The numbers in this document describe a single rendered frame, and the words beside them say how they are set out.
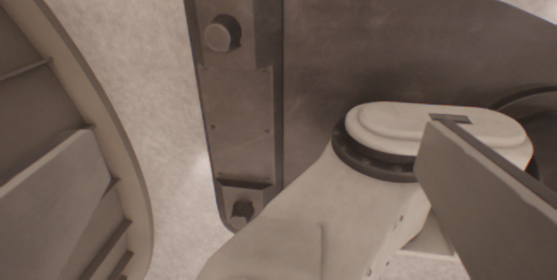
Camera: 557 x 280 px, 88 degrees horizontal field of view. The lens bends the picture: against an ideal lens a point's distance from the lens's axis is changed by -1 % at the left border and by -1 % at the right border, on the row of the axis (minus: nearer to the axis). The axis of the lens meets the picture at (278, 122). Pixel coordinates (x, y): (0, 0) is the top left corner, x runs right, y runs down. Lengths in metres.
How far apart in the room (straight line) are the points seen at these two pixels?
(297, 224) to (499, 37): 0.38
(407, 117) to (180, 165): 0.68
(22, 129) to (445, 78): 0.85
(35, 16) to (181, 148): 0.45
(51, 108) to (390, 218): 0.80
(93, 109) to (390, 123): 0.75
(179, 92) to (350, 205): 0.56
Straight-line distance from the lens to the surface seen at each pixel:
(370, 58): 0.47
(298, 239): 0.26
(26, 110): 0.87
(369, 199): 0.33
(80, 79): 0.89
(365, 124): 0.36
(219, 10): 0.43
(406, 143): 0.35
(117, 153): 0.96
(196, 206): 1.01
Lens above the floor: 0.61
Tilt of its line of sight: 58 degrees down
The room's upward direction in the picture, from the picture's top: 162 degrees counter-clockwise
